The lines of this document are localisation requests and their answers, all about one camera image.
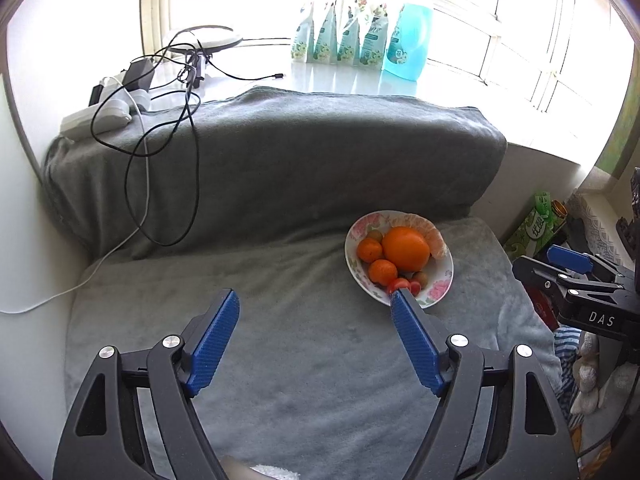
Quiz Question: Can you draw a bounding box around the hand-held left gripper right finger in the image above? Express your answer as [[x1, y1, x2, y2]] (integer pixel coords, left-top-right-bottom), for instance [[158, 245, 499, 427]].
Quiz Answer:
[[390, 287, 581, 480]]

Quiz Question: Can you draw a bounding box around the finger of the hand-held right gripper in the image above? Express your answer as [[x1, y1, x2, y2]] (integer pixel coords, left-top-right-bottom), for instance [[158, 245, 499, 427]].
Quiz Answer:
[[546, 245, 627, 284], [512, 256, 627, 312]]

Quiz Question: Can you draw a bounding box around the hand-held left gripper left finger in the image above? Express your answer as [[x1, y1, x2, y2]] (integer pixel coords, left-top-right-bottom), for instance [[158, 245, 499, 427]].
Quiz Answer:
[[52, 287, 241, 480]]

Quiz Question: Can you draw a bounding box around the floral white plate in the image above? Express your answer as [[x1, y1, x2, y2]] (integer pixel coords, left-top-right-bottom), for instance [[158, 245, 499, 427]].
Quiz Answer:
[[344, 211, 455, 309]]

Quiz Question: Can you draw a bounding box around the small mandarin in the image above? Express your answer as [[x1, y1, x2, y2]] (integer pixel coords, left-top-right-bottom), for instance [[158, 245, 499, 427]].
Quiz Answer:
[[368, 259, 399, 286], [356, 238, 384, 264]]

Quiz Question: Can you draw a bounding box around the large orange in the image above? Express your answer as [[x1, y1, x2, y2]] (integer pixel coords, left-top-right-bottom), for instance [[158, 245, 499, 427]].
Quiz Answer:
[[382, 226, 431, 272]]

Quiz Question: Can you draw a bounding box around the person's right hand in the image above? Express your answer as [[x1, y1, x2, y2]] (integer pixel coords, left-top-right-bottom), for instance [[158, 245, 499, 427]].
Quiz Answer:
[[570, 332, 640, 416]]

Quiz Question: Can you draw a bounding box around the red box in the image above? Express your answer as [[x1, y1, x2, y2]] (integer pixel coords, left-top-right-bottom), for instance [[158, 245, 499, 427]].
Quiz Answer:
[[530, 285, 558, 331]]

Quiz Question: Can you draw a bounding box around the white lace cloth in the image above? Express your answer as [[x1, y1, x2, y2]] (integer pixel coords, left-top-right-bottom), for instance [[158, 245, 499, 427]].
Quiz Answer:
[[565, 187, 628, 261]]

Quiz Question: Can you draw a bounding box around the striped clothing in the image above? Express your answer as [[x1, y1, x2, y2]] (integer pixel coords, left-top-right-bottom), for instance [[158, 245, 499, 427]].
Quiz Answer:
[[554, 327, 581, 411]]

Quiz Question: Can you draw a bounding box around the green printed box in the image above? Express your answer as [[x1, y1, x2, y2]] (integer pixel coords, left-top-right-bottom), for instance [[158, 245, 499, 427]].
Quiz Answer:
[[504, 192, 556, 261]]

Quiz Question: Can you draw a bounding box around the grey blanket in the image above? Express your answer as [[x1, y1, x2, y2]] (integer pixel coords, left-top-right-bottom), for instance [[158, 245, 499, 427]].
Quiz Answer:
[[40, 85, 563, 480]]

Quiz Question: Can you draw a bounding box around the white power strip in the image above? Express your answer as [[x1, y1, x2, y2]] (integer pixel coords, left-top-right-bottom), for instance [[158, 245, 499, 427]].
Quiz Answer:
[[60, 102, 133, 138]]

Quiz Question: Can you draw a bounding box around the white charger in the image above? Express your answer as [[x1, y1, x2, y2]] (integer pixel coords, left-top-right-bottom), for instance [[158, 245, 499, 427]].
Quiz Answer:
[[102, 77, 151, 113]]

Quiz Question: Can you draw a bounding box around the blue detergent bottle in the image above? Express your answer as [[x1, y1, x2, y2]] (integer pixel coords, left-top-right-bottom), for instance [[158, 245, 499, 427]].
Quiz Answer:
[[381, 0, 435, 82]]

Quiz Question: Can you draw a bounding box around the black power adapter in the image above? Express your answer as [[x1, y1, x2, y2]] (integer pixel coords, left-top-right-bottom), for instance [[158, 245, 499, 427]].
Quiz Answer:
[[124, 58, 156, 92]]

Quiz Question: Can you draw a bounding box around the white cable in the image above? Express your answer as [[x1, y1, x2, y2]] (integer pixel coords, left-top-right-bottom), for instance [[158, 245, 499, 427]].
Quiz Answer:
[[0, 87, 151, 315]]

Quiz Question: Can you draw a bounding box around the black cable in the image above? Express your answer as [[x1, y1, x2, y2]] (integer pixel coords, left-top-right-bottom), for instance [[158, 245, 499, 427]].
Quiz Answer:
[[90, 27, 286, 247]]

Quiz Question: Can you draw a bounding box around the ring light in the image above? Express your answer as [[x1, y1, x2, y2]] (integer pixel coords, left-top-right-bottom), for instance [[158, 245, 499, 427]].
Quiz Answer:
[[170, 26, 246, 88]]

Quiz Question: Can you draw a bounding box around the white window frame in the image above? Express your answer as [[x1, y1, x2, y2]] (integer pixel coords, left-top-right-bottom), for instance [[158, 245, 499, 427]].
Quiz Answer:
[[100, 0, 601, 126]]

